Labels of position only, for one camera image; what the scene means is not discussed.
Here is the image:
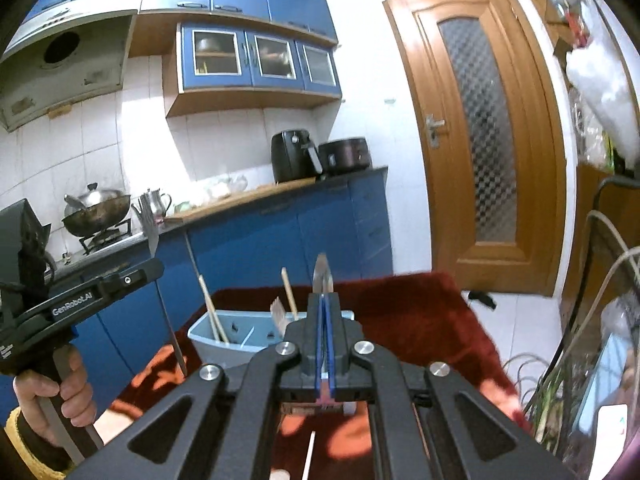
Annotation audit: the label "light blue utensil box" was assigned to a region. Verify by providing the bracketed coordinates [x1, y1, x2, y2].
[186, 309, 356, 416]

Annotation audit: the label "bamboo chopstick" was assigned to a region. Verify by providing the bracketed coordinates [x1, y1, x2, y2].
[281, 266, 298, 321]

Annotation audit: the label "chopstick pair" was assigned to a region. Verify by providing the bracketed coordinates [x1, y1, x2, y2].
[198, 274, 229, 344]
[183, 231, 216, 340]

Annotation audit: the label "stainless steel fork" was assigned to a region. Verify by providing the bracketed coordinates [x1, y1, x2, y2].
[131, 194, 188, 378]

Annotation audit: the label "white plastic fork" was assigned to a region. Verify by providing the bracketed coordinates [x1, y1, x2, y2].
[300, 431, 316, 480]

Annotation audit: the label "steel fork white handle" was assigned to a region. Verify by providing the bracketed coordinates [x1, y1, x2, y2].
[270, 297, 288, 336]

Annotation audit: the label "person's left hand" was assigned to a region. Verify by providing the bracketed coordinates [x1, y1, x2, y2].
[13, 344, 96, 448]

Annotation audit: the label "wok with lid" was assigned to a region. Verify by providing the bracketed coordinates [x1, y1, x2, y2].
[62, 182, 130, 237]

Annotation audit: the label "gas stove burner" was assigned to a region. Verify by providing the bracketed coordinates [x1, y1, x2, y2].
[79, 220, 131, 255]

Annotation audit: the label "blue base cabinets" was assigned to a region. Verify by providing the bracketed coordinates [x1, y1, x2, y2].
[75, 168, 393, 412]

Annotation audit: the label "steel kettle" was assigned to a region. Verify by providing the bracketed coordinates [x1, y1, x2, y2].
[138, 188, 172, 224]

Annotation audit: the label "dark rice cooker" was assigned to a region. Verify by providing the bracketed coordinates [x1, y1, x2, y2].
[318, 138, 372, 176]

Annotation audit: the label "black air fryer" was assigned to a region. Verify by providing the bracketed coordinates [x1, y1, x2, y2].
[270, 129, 323, 183]

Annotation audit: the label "range hood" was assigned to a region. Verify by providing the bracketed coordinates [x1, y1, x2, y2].
[1, 0, 140, 132]

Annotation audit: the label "wooden door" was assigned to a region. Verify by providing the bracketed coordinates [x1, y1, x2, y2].
[384, 0, 566, 296]

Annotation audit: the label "wooden niche shelf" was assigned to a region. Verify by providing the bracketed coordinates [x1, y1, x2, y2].
[532, 0, 639, 323]

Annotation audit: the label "white plastic bag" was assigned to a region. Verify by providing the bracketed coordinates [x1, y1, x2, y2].
[566, 35, 639, 169]

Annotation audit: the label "metal door handle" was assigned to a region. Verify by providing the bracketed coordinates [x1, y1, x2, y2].
[425, 114, 446, 148]

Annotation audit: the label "blue glass-door wall cabinet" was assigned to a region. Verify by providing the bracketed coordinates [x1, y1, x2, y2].
[162, 23, 342, 118]

